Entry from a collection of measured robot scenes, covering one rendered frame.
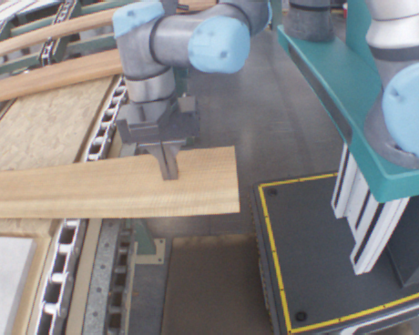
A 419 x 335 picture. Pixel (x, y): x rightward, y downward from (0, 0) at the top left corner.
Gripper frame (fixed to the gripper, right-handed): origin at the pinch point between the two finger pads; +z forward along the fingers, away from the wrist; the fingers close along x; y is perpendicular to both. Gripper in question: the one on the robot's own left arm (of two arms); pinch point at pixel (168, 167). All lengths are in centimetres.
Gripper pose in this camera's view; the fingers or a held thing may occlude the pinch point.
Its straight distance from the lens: 61.6
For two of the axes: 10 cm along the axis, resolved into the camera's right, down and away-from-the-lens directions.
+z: 1.0, 7.3, 6.8
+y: 0.0, -6.8, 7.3
